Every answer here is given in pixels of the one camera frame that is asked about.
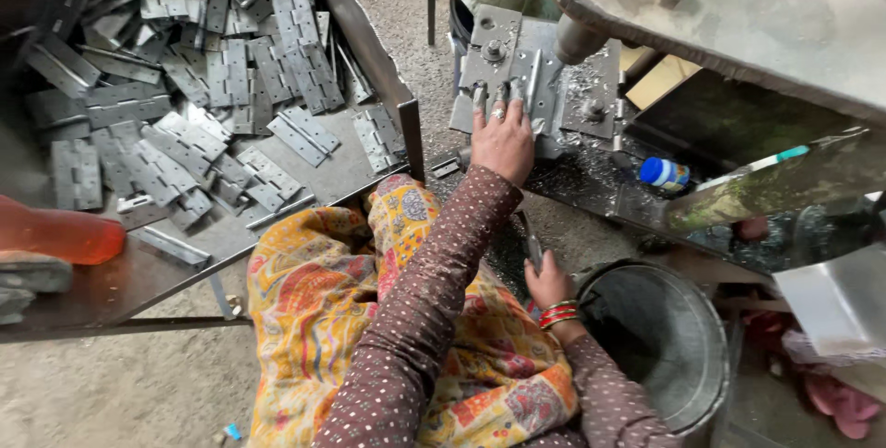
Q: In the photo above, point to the person's right hand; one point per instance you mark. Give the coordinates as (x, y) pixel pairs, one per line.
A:
(550, 285)

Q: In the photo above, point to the person's left hand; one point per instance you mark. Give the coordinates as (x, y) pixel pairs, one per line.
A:
(504, 143)

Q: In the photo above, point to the person's right fingers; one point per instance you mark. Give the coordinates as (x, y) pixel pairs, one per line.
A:
(547, 264)

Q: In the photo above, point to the steel hinge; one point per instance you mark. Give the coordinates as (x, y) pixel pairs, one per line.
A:
(531, 244)
(534, 85)

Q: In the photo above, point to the red bangles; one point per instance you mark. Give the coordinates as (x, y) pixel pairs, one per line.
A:
(558, 314)

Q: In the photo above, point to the small hinge on ground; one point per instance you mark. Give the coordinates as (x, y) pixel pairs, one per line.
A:
(446, 166)

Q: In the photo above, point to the metal bucket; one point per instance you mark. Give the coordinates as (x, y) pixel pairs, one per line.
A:
(661, 348)

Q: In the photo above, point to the blue capped small bottle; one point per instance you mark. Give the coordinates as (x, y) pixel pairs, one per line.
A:
(664, 173)

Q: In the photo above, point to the steel drilling jig plate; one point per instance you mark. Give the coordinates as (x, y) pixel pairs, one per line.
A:
(547, 81)

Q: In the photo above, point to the yellow wooden block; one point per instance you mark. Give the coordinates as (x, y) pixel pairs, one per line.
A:
(661, 80)

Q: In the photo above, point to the yellow patterned garment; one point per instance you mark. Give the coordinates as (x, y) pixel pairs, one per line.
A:
(325, 309)

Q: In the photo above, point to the white stick with teal tip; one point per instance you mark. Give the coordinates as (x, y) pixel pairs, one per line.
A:
(754, 163)

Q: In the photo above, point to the black bucket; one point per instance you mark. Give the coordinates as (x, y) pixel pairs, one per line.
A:
(459, 22)

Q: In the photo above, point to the metal tray table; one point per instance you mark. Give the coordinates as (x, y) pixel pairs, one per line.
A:
(297, 178)

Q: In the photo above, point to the shiny metal sheet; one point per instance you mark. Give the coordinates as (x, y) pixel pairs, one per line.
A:
(837, 299)

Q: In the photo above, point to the grey drill press machine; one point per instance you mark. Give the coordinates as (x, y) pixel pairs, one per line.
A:
(727, 26)

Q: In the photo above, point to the blue scrap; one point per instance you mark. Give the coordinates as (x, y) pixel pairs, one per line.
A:
(232, 431)

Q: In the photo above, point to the pile of steel hinges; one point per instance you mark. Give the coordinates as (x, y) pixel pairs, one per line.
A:
(187, 88)

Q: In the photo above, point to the orange plastic bottle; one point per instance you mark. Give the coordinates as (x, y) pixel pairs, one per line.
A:
(59, 235)

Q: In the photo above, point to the grey cloth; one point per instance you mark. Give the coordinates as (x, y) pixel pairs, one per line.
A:
(28, 285)

